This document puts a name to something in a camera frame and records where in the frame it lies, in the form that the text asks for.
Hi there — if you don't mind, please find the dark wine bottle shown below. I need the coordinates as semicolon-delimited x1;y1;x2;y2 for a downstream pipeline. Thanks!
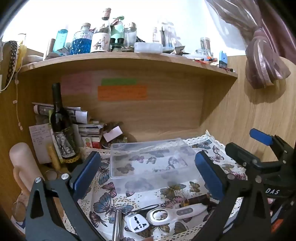
50;83;82;164

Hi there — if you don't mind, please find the pile of pens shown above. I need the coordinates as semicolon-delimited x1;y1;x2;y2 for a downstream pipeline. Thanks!
193;56;219;66

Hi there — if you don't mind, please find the clear plastic container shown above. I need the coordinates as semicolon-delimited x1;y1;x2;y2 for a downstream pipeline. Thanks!
110;137;207;197

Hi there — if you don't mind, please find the small glass jar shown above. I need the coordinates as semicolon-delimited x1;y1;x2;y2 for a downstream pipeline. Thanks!
200;37;212;52

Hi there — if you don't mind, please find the pale pink card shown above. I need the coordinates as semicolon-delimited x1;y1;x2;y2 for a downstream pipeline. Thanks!
103;126;123;142

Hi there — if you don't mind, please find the green sticky note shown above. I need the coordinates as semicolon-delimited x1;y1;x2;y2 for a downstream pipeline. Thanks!
101;78;137;86

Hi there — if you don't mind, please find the white handheld magnifier device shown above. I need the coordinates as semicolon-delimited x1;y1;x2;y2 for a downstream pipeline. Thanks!
146;204;208;226

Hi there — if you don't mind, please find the small blue box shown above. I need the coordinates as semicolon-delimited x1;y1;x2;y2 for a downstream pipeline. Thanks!
218;51;228;69

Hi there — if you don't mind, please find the white plastic box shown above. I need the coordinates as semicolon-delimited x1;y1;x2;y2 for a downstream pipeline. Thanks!
134;42;163;55

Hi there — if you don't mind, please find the glass jar with silver lid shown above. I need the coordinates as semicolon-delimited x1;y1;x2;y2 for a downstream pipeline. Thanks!
124;22;137;47

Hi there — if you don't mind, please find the clear bottle with illustrated label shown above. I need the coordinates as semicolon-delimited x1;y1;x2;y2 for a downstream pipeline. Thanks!
90;8;112;53

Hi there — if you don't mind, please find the white handwritten note paper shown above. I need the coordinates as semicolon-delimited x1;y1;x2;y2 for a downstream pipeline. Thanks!
29;123;55;164

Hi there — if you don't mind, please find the bowl of coins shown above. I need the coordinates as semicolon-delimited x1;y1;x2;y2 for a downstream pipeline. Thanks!
102;137;127;150

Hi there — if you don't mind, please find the wooden shelf unit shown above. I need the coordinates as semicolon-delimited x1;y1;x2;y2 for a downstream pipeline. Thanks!
18;51;238;137

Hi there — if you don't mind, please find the mint green bottle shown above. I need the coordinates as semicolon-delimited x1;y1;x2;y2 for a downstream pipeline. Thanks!
110;16;125;52

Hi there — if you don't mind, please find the clear glass bottle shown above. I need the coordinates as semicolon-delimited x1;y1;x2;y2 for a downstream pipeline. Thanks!
153;22;178;47

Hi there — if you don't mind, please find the glass bottle with blue beads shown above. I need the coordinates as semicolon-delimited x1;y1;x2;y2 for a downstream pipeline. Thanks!
70;23;94;55

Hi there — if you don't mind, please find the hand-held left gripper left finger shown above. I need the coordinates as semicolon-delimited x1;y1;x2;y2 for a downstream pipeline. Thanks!
25;151;102;241

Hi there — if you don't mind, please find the thin black cord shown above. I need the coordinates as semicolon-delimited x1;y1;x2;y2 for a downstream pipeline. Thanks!
118;204;161;215

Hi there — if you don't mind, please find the orange sticky note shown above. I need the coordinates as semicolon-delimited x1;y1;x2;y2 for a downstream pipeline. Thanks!
97;85;148;101

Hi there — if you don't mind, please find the pink sticky note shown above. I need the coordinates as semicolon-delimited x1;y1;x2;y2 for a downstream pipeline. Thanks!
60;74;93;95

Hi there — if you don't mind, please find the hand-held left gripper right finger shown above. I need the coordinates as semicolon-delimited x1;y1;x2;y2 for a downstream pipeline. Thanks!
195;150;272;241

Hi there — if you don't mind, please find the yellow stick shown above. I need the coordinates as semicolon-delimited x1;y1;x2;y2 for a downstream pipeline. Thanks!
47;145;61;171

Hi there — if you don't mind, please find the red and white box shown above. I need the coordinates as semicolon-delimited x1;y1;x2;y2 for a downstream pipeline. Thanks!
82;137;102;149

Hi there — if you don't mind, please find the rolled magazine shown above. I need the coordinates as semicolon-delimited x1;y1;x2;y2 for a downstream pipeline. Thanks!
33;103;88;123

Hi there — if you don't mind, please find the brown patterned cylinder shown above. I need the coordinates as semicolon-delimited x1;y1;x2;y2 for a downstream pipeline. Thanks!
180;193;212;208

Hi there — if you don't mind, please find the black lace ribbon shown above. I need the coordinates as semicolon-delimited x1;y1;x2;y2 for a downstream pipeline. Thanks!
6;40;19;85

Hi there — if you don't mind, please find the butterfly print tablecloth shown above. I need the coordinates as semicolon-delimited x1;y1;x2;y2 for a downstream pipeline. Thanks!
76;130;249;241

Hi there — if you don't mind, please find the silver metal tube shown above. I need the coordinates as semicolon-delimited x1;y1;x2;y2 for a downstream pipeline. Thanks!
112;210;122;241

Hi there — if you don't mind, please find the white travel adapter plug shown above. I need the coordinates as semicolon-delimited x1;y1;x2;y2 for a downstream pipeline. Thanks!
125;213;150;233

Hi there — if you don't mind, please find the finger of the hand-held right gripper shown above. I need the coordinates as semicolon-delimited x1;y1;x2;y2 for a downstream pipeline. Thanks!
225;142;281;178
250;128;296;163

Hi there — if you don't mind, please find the mauve curtain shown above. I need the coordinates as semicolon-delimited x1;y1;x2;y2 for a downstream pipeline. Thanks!
205;0;296;90

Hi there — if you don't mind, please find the blue plastic bottle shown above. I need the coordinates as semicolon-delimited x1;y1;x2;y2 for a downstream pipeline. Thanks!
53;29;68;53

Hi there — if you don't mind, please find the cardboard tube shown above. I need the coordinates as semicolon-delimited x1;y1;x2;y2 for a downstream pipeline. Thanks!
45;38;56;60

